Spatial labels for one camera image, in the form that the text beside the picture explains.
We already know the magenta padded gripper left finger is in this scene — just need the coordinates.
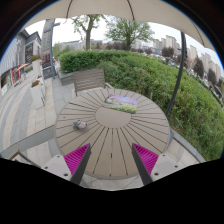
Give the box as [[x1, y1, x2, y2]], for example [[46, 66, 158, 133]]
[[42, 144, 91, 185]]

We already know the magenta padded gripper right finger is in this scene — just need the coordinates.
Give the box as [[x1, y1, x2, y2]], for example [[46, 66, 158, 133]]
[[132, 143, 180, 185]]

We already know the round slatted patio table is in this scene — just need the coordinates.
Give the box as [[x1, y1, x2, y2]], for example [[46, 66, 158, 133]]
[[55, 89, 170, 179]]

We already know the green trimmed hedge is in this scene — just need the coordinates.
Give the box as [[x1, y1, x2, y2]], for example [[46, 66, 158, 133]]
[[59, 50, 224, 161]]

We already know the white planter box near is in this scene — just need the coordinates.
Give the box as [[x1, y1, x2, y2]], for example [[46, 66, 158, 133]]
[[30, 80, 45, 109]]

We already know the white planter box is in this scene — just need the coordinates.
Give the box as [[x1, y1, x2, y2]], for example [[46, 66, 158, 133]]
[[30, 80, 45, 109], [30, 55, 41, 77]]

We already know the grey slatted patio chair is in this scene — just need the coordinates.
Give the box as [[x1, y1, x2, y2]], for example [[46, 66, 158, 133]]
[[73, 68, 111, 94]]

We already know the white planter box far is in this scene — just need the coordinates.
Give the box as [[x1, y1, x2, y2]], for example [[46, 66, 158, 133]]
[[30, 55, 41, 77]]

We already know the curved dark umbrella pole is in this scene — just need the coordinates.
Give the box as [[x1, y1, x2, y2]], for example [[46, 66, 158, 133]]
[[165, 31, 187, 116]]

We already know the tall grey sign pillar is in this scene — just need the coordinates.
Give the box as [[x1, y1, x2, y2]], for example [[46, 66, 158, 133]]
[[41, 19, 55, 79]]

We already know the right leafy tree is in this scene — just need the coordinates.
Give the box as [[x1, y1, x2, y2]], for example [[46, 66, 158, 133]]
[[105, 17, 154, 51]]

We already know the left bare-trunk tree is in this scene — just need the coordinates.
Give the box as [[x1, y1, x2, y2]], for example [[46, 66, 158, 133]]
[[72, 14, 106, 50]]

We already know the beige patio umbrella canopy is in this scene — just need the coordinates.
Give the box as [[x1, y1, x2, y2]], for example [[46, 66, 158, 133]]
[[23, 0, 214, 50]]

